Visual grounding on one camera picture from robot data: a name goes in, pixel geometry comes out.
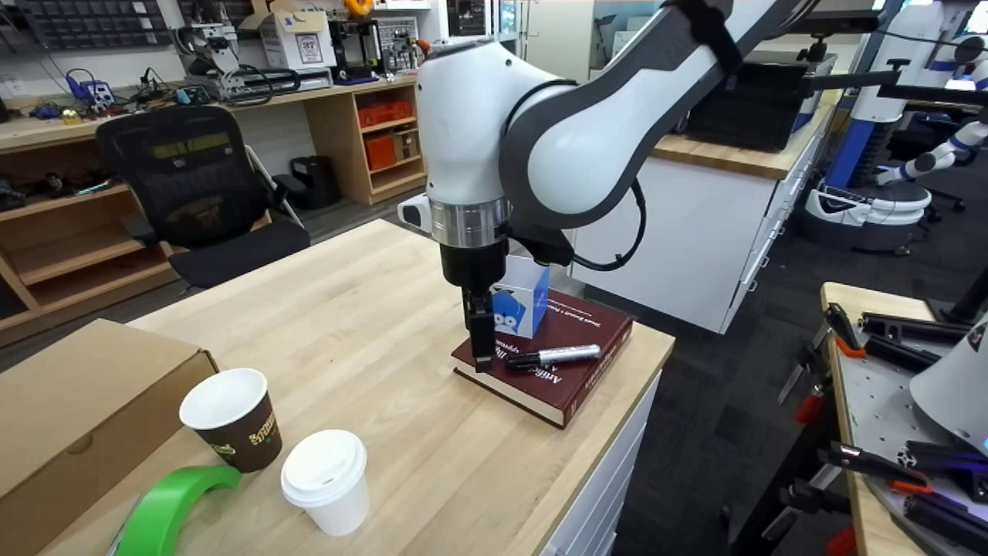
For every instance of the blue white mobile robot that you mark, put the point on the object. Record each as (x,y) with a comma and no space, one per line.
(874,195)

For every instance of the white table drawer cabinet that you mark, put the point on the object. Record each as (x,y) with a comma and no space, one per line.
(607,472)

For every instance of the white box device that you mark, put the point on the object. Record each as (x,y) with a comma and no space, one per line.
(299,42)

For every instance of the small orange storage bin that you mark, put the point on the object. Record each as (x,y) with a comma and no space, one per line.
(380,151)

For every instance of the black mesh office chair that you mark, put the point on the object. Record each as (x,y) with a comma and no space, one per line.
(191,185)

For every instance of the white lidded paper cup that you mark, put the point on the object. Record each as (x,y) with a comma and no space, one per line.
(330,482)

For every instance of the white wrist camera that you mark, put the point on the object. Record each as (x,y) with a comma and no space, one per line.
(416,215)

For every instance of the black 3D printer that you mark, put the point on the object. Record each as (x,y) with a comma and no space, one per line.
(357,50)

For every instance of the black orange clamp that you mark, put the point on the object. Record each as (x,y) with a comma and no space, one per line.
(843,328)

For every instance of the long wooden workbench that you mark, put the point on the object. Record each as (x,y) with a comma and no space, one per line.
(62,258)

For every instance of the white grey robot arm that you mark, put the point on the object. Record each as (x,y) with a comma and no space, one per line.
(576,144)

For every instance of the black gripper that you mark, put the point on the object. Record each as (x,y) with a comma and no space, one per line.
(478,266)

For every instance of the blue electronic gadget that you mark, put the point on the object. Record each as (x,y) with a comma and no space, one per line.
(91,92)

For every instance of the brown paper cup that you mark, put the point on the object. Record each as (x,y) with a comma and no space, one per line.
(241,433)

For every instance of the maroon hardcover book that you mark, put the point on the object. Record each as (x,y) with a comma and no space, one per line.
(564,389)

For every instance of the wide orange storage bin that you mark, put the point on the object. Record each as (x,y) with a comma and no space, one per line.
(384,112)

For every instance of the green tape roll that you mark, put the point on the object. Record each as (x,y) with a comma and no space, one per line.
(165,509)

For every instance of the long black hand tool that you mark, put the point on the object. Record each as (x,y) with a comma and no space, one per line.
(874,461)

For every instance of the wooden cubby shelf unit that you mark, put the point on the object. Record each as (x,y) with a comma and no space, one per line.
(340,144)

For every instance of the white cone-shaped cover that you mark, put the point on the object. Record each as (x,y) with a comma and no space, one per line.
(958,388)

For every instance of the white blue cardboard box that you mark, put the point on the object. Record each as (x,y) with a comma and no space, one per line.
(527,297)

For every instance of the brown cardboard box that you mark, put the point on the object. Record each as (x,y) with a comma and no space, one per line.
(71,412)

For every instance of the black pegboard tool rack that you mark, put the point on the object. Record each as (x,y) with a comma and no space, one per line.
(82,22)

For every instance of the silver black Sharpie marker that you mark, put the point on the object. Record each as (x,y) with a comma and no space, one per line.
(572,355)

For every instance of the black bag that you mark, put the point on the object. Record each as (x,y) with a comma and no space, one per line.
(313,181)

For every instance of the wooden side table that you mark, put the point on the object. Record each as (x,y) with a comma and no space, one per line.
(874,412)

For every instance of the white counter with wooden top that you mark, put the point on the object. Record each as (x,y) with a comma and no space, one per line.
(711,234)

